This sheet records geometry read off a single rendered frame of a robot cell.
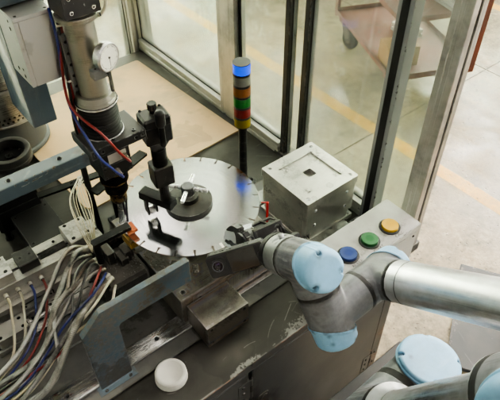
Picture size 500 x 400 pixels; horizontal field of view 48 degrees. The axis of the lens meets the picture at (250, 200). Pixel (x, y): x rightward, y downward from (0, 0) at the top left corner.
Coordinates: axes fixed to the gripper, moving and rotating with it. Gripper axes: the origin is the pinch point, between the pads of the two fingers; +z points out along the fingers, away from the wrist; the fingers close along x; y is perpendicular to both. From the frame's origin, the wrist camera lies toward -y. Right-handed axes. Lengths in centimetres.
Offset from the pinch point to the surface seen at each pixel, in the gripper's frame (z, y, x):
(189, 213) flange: 13.4, -1.8, 4.8
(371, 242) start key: -4.8, 31.5, -13.3
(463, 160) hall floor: 107, 172, -48
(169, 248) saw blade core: 8.6, -9.9, 0.4
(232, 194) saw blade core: 15.0, 10.4, 4.8
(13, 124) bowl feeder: 69, -27, 35
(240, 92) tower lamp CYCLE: 23.3, 23.7, 26.3
